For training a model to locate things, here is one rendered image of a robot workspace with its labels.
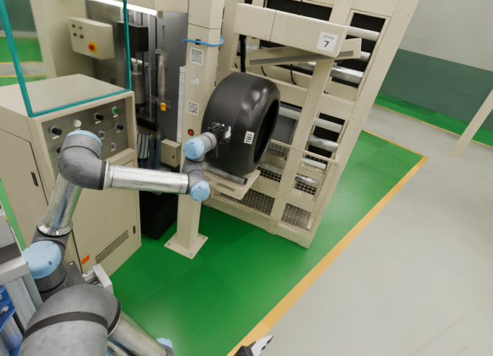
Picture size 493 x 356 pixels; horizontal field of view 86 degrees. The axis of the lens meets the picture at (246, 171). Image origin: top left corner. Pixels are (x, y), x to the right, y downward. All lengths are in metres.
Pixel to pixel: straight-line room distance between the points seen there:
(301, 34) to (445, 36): 8.69
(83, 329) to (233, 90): 1.16
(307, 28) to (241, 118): 0.61
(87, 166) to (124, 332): 0.48
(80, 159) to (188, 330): 1.39
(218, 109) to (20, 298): 1.02
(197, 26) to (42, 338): 1.38
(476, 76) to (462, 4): 1.96
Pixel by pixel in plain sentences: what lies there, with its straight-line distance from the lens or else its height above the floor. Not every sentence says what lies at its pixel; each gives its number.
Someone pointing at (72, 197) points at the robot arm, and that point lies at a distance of 1.15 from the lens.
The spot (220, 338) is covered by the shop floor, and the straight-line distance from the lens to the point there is 2.00.
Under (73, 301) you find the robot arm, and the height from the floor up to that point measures 1.36.
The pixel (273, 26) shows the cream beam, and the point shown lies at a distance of 1.67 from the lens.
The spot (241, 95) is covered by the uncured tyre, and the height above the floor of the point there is 1.41.
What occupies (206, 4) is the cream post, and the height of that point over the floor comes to 1.75.
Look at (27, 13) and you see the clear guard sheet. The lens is 1.32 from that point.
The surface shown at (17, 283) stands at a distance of 0.81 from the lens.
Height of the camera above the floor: 1.81
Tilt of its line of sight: 32 degrees down
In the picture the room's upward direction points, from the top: 12 degrees clockwise
